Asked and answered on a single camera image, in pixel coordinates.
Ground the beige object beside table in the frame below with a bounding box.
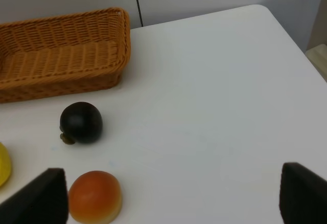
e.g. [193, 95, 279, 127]
[305, 44, 327, 81]

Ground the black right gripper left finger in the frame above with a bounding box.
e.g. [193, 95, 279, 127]
[1, 168, 69, 223]

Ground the yellow lemon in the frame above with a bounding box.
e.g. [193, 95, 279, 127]
[0, 143, 12, 187]

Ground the orange wicker basket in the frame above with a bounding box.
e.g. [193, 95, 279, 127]
[1, 8, 131, 103]

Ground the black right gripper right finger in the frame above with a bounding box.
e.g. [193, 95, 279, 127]
[279, 162, 326, 223]

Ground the red orange peach half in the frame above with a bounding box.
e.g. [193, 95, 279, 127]
[68, 171, 123, 223]

